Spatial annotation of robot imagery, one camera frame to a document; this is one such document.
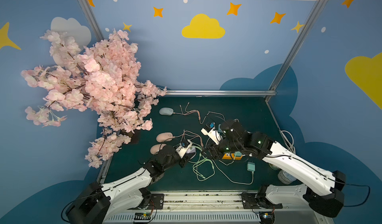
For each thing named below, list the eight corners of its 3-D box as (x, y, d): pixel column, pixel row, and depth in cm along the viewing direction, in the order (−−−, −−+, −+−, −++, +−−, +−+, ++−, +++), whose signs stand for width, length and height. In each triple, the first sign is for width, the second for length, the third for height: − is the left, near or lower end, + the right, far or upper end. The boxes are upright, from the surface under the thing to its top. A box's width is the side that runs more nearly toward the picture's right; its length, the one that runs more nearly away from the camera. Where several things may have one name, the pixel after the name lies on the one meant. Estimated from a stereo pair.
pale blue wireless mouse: (159, 115, 114) (158, 112, 111) (160, 110, 117) (159, 107, 114) (172, 115, 114) (172, 112, 111) (173, 111, 117) (172, 107, 114)
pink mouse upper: (156, 141, 98) (156, 139, 96) (157, 134, 101) (157, 132, 99) (172, 141, 98) (172, 139, 96) (173, 134, 101) (172, 132, 99)
